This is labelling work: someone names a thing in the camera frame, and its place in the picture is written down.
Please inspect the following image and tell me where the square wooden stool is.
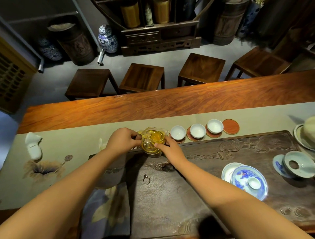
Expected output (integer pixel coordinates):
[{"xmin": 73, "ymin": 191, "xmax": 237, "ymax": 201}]
[
  {"xmin": 119, "ymin": 63, "xmax": 165, "ymax": 94},
  {"xmin": 65, "ymin": 69, "xmax": 120, "ymax": 101},
  {"xmin": 224, "ymin": 46, "xmax": 292, "ymax": 81},
  {"xmin": 177, "ymin": 53, "xmax": 226, "ymax": 87}
]

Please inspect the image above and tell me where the glass pitcher with tea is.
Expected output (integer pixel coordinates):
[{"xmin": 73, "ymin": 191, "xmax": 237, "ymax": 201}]
[{"xmin": 138, "ymin": 127, "xmax": 170, "ymax": 158}]

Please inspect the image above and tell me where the person's left hand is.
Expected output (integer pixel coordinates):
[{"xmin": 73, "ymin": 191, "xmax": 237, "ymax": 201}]
[{"xmin": 106, "ymin": 128, "xmax": 143, "ymax": 157}]

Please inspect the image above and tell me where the person's right hand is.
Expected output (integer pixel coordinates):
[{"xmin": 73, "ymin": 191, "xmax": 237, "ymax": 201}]
[{"xmin": 154, "ymin": 135, "xmax": 189, "ymax": 171}]

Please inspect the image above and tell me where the dark wooden barrel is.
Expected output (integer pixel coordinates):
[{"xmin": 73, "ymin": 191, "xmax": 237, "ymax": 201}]
[
  {"xmin": 213, "ymin": 0, "xmax": 250, "ymax": 46},
  {"xmin": 47, "ymin": 15, "xmax": 96, "ymax": 66}
]

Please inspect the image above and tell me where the grey floral cloth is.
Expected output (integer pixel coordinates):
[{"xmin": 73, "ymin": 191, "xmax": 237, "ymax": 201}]
[{"xmin": 81, "ymin": 182, "xmax": 131, "ymax": 239}]

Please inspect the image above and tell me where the dark wooden side furniture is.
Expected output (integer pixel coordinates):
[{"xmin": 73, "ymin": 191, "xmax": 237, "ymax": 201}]
[{"xmin": 270, "ymin": 23, "xmax": 315, "ymax": 72}]

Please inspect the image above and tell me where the person's left forearm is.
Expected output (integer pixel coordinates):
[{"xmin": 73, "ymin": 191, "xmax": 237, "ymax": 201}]
[{"xmin": 0, "ymin": 148, "xmax": 119, "ymax": 239}]

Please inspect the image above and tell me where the slim pale vase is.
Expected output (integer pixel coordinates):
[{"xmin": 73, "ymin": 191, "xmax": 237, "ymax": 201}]
[{"xmin": 144, "ymin": 2, "xmax": 154, "ymax": 26}]

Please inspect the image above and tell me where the grey metal rack frame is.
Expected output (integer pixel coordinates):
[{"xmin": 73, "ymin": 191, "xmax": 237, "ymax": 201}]
[{"xmin": 0, "ymin": 0, "xmax": 105, "ymax": 73}]

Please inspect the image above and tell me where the white gaiwan saucer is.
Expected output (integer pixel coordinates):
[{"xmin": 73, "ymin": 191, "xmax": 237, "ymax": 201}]
[{"xmin": 221, "ymin": 163, "xmax": 245, "ymax": 184}]

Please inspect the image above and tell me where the round red coaster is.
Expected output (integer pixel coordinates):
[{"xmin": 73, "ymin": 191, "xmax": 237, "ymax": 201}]
[
  {"xmin": 186, "ymin": 127, "xmax": 206, "ymax": 142},
  {"xmin": 222, "ymin": 119, "xmax": 240, "ymax": 135},
  {"xmin": 205, "ymin": 125, "xmax": 223, "ymax": 139},
  {"xmin": 169, "ymin": 133, "xmax": 186, "ymax": 144}
]

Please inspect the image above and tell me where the blue and white saucer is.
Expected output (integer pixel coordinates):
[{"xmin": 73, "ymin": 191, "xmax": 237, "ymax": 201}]
[{"xmin": 272, "ymin": 154, "xmax": 294, "ymax": 179}]

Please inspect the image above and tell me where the blue and white porcelain jar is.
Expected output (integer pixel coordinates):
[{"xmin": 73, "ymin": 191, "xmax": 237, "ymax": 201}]
[
  {"xmin": 98, "ymin": 24, "xmax": 119, "ymax": 54},
  {"xmin": 38, "ymin": 38, "xmax": 63, "ymax": 61}
]

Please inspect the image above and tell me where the dark carved wooden cabinet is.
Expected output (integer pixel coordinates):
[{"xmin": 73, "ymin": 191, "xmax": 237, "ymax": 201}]
[{"xmin": 91, "ymin": 0, "xmax": 215, "ymax": 57}]

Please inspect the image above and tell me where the pale ceramic plate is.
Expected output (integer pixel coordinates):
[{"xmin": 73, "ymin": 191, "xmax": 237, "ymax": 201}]
[{"xmin": 294, "ymin": 123, "xmax": 315, "ymax": 151}]

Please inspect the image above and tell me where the person's right forearm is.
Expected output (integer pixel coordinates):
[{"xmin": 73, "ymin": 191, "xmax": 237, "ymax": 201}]
[{"xmin": 177, "ymin": 160, "xmax": 313, "ymax": 239}]

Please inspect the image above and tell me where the dark carved wooden tea tray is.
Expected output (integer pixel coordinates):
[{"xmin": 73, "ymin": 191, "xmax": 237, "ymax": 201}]
[{"xmin": 126, "ymin": 130, "xmax": 315, "ymax": 239}]

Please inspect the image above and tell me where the tall blue and white vase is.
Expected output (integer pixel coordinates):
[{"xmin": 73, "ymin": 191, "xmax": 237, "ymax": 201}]
[{"xmin": 237, "ymin": 0, "xmax": 262, "ymax": 39}]

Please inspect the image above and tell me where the beige rounded teapot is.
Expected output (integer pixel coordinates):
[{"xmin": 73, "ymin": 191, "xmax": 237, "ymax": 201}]
[{"xmin": 302, "ymin": 116, "xmax": 315, "ymax": 150}]

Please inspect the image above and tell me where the yellow tea canister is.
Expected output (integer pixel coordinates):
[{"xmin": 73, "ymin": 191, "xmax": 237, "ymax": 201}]
[
  {"xmin": 120, "ymin": 1, "xmax": 141, "ymax": 28},
  {"xmin": 152, "ymin": 0, "xmax": 170, "ymax": 24}
]

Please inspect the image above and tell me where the blue and white gaiwan lid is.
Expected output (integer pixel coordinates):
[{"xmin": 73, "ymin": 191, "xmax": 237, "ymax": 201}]
[{"xmin": 231, "ymin": 165, "xmax": 269, "ymax": 201}]

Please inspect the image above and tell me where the white teacup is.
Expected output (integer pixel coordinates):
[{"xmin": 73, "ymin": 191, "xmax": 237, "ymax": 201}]
[
  {"xmin": 170, "ymin": 126, "xmax": 187, "ymax": 141},
  {"xmin": 190, "ymin": 124, "xmax": 207, "ymax": 139},
  {"xmin": 207, "ymin": 119, "xmax": 224, "ymax": 134}
]

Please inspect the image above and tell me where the wooden lattice cabinet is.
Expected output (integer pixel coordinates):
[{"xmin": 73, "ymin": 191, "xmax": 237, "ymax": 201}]
[{"xmin": 0, "ymin": 36, "xmax": 38, "ymax": 114}]

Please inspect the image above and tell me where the beige painted table runner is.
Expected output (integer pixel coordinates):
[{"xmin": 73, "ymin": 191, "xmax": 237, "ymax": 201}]
[{"xmin": 0, "ymin": 101, "xmax": 315, "ymax": 211}]

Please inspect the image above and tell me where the white ceramic tea strainer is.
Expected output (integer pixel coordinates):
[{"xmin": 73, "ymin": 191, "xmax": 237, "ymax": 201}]
[{"xmin": 283, "ymin": 151, "xmax": 315, "ymax": 179}]

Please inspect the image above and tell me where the white ceramic ornament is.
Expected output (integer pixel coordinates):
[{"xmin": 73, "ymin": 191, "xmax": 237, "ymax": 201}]
[{"xmin": 25, "ymin": 132, "xmax": 43, "ymax": 161}]

